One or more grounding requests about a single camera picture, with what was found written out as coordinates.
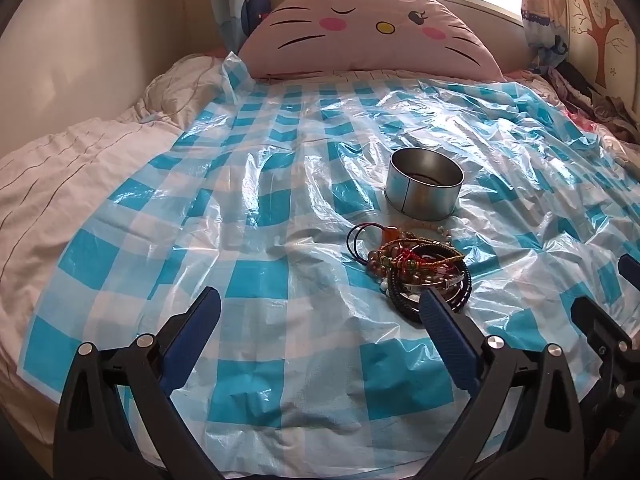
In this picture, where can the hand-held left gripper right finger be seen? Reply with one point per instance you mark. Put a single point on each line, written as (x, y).
(445, 332)

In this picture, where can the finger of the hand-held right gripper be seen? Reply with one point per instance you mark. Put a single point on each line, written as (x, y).
(629, 267)
(597, 320)

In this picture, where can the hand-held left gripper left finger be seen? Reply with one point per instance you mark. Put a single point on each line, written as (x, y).
(200, 312)

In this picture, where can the round metal tin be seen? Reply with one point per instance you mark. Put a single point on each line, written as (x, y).
(425, 200)

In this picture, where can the blue checked plastic sheet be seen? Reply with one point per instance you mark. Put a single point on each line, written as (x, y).
(250, 210)

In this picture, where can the heap of dark clothes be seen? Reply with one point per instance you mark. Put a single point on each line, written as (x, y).
(595, 100)

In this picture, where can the beige striped duvet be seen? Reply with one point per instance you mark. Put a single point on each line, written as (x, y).
(75, 160)

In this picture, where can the tree print headboard panel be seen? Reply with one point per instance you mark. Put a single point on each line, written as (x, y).
(600, 30)

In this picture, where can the pink and blue curtain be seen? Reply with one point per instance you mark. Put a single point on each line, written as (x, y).
(542, 25)

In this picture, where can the pink cat face pillow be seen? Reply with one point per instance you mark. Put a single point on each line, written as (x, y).
(360, 35)

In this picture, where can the blue whale print curtain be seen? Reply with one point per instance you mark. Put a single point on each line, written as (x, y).
(245, 5)

